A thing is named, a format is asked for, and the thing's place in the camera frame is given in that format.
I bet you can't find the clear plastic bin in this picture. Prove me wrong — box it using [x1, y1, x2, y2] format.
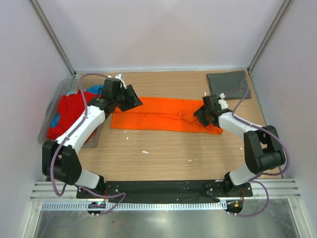
[38, 76, 105, 148]

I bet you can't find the folded grey t shirt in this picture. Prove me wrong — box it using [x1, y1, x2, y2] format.
[207, 71, 248, 100]

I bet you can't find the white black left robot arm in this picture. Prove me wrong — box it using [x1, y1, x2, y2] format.
[42, 73, 143, 198]

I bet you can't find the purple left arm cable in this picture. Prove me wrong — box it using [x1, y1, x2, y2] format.
[51, 73, 127, 215]

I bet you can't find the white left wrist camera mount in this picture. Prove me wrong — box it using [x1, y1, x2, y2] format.
[114, 73, 127, 89]

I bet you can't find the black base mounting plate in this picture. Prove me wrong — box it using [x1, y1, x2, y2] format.
[76, 180, 253, 204]

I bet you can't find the blue t shirt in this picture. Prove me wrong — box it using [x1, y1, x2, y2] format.
[51, 84, 106, 128]

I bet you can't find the red t shirt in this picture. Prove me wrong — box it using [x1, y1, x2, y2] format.
[47, 89, 101, 144]

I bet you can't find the aluminium frame post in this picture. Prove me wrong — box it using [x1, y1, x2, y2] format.
[247, 0, 294, 75]
[29, 0, 76, 78]

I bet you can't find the right aluminium frame post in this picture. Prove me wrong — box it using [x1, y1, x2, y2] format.
[247, 0, 294, 75]

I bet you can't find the white slotted cable duct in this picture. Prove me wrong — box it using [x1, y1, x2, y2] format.
[41, 201, 227, 211]

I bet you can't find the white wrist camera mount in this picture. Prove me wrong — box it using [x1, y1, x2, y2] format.
[114, 73, 127, 89]
[218, 93, 228, 110]

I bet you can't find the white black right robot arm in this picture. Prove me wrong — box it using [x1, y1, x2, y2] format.
[194, 95, 287, 196]

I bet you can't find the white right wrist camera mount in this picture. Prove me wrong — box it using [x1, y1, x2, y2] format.
[218, 93, 228, 110]

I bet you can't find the left aluminium frame post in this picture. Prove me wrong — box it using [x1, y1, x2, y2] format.
[29, 0, 76, 78]

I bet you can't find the orange t shirt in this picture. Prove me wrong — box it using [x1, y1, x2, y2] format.
[110, 97, 223, 134]

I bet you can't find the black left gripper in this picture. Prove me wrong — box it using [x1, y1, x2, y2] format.
[113, 85, 142, 112]

